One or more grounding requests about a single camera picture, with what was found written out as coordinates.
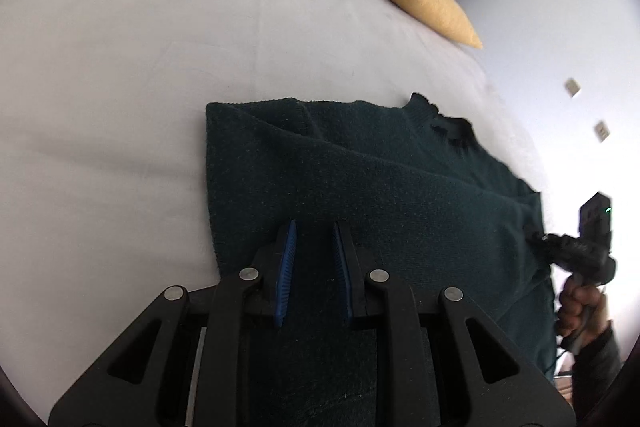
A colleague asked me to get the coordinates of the dark green knit sweater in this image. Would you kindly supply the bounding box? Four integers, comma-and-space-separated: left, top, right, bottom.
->
204, 92, 559, 427

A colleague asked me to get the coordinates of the grey right sleeve forearm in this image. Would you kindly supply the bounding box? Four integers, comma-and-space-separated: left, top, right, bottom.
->
572, 322, 623, 426

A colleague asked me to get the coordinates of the person's right hand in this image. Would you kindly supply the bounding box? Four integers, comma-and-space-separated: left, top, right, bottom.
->
555, 274, 611, 348

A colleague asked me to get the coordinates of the white bed sheet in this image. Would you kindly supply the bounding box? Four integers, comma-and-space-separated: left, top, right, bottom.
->
1, 0, 535, 418

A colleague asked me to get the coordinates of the lower wall socket plate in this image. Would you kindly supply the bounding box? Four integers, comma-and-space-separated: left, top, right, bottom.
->
594, 120, 610, 142

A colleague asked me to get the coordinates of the upper wall switch plate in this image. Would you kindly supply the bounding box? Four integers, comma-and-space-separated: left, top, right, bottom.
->
564, 78, 580, 98

